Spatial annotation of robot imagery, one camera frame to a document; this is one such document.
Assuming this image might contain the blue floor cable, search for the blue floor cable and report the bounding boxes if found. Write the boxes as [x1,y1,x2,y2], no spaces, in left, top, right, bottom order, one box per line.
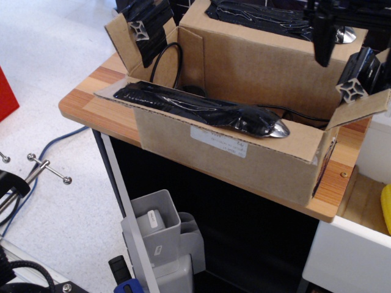
[0,125,91,237]

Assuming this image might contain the red box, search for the red box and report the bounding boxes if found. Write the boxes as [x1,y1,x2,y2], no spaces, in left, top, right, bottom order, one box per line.
[0,69,20,121]

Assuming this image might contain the taped metal spoon rear flap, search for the taped metal spoon rear flap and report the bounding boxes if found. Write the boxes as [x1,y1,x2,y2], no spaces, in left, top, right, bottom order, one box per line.
[204,0,357,45]

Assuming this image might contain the blue black tool handle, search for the blue black tool handle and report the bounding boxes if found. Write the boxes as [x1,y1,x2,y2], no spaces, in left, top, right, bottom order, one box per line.
[108,255,144,293]

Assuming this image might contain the grey plastic bin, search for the grey plastic bin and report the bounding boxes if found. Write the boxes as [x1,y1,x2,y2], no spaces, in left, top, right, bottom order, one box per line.
[130,189,181,275]

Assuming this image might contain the metal clamp with black jaw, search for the metal clamp with black jaw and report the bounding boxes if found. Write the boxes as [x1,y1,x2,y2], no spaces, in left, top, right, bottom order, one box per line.
[1,153,73,214]

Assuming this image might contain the black cable inside box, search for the black cable inside box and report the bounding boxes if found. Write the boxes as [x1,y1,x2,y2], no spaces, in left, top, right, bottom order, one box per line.
[149,42,331,126]

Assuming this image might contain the grey metal table leg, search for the grey metal table leg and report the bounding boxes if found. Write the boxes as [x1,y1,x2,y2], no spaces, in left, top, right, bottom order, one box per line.
[94,131,159,292]

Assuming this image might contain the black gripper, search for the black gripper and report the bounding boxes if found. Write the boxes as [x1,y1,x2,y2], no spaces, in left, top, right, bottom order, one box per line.
[304,0,390,67]

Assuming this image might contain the yellow object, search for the yellow object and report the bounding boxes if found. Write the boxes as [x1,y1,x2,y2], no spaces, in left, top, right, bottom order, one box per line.
[380,184,391,234]

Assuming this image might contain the aluminium frame rail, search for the aluminium frame rail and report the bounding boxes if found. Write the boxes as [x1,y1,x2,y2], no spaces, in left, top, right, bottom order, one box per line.
[1,237,87,292]

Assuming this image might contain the brown cardboard box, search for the brown cardboard box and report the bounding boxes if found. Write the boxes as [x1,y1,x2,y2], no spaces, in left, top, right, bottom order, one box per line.
[93,0,391,206]

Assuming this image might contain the white storage box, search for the white storage box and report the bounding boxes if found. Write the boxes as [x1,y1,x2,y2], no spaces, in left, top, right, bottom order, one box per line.
[302,174,391,293]

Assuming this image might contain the black round object in box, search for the black round object in box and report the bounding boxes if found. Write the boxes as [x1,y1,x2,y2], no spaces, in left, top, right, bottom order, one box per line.
[180,85,207,97]

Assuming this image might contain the taped aluminium profile left flap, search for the taped aluminium profile left flap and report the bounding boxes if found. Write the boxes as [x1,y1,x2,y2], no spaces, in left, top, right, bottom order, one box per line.
[121,1,174,68]

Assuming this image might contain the grey plastic holder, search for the grey plastic holder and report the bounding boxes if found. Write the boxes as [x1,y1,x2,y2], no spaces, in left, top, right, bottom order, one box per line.
[152,212,206,293]

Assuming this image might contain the black braided cable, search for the black braided cable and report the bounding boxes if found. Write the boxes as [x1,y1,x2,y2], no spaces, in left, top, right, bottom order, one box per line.
[0,244,57,293]

